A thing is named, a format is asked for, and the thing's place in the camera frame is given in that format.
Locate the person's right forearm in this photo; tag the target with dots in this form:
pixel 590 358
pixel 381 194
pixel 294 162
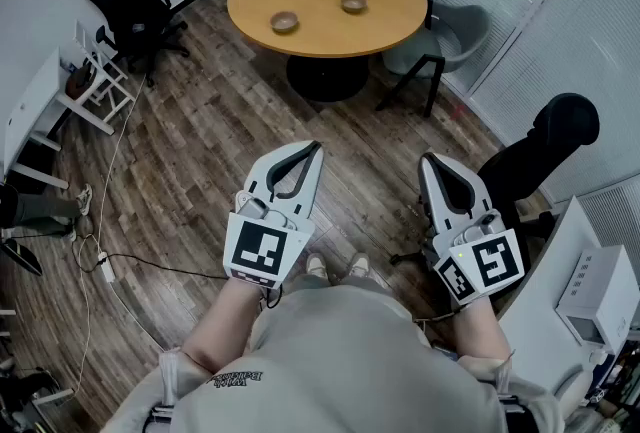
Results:
pixel 480 326

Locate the white power strip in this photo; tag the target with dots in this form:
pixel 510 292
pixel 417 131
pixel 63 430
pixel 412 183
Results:
pixel 106 266

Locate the white desk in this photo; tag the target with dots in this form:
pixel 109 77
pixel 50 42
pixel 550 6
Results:
pixel 30 106
pixel 540 321

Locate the white box appliance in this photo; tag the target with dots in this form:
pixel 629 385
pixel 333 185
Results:
pixel 605 281

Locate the grey armchair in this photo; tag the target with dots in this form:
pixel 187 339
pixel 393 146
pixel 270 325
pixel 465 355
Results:
pixel 465 26

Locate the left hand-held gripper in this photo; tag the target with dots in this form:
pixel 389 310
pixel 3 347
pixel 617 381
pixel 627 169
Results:
pixel 257 246

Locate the person's left forearm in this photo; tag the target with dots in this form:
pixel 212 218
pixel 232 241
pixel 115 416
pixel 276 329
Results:
pixel 220 321

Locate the brown ceramic bowl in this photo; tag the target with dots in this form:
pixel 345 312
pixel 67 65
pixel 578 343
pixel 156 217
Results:
pixel 284 22
pixel 353 3

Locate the white window blinds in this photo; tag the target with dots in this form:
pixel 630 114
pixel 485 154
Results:
pixel 550 21

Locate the person's grey t-shirt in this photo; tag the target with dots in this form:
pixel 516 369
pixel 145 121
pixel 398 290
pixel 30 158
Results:
pixel 340 361

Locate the person's right shoe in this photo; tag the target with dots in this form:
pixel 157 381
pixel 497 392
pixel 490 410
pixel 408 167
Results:
pixel 359 265

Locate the brown ball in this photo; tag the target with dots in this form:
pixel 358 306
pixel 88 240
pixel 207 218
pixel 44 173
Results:
pixel 77 83

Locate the black oval object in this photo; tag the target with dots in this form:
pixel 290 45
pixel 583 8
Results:
pixel 20 256

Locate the person's shoe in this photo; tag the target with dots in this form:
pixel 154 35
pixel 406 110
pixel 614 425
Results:
pixel 359 265
pixel 71 235
pixel 316 266
pixel 85 198

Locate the person's left shoe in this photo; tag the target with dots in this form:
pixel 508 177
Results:
pixel 316 266

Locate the white folding stool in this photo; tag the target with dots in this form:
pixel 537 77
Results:
pixel 107 81

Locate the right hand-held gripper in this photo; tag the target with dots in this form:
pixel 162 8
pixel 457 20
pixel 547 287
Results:
pixel 495 261

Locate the black table pedestal base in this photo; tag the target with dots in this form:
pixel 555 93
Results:
pixel 327 76

